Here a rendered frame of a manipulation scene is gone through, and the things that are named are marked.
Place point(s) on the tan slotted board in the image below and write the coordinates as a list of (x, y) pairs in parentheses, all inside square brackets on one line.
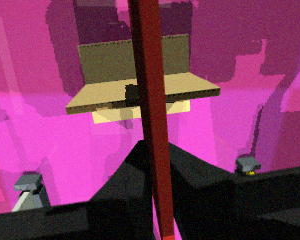
[(111, 92)]

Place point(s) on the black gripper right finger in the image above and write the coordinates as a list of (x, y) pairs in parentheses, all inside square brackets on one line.
[(210, 203)]

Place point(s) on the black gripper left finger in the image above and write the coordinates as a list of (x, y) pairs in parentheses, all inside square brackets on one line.
[(122, 209)]

